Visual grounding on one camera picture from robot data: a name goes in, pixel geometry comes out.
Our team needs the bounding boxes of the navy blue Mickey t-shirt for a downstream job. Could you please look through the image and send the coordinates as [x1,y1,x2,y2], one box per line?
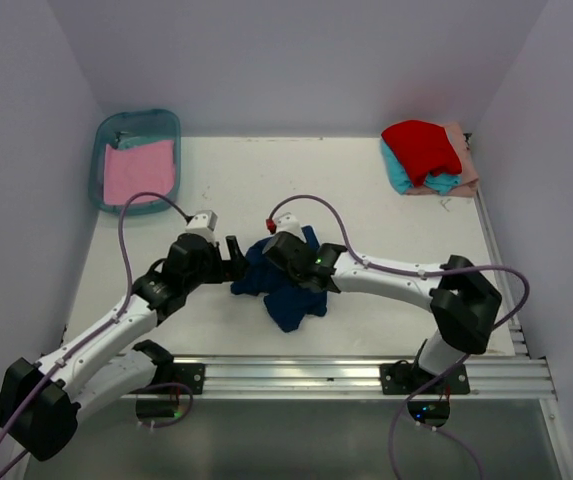
[230,237,327,333]

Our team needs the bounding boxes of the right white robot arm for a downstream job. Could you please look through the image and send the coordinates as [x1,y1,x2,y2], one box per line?
[263,232,502,393]

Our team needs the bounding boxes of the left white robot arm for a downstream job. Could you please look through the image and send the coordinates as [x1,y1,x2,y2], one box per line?
[0,229,248,461]

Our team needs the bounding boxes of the pink t-shirt in bin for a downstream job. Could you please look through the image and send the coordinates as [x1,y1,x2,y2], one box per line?
[103,139,176,206]

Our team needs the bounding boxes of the teal plastic bin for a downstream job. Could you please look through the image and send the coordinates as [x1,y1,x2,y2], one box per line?
[88,109,181,216]

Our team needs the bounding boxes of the pink beige folded t-shirt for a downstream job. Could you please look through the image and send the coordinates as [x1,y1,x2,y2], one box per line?
[405,123,479,198]

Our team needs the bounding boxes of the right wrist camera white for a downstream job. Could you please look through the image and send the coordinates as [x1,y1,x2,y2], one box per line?
[266,212,305,241]

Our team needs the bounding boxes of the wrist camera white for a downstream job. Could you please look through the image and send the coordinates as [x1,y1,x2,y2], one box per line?
[185,210,218,245]
[266,212,305,241]

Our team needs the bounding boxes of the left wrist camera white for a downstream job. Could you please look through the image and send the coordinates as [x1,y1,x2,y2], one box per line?
[185,210,218,245]

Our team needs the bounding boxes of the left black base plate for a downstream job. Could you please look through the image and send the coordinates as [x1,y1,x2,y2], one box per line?
[170,362,206,395]

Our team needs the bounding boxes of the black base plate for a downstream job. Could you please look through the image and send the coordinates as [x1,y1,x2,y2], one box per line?
[379,360,471,395]
[170,362,206,395]

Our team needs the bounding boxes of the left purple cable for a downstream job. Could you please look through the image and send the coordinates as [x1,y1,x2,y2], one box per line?
[0,192,197,480]

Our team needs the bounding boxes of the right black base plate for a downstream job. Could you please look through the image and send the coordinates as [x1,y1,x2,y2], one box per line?
[379,360,471,395]

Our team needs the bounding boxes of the aluminium mounting rail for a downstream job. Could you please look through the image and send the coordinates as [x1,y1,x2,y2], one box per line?
[115,355,557,400]

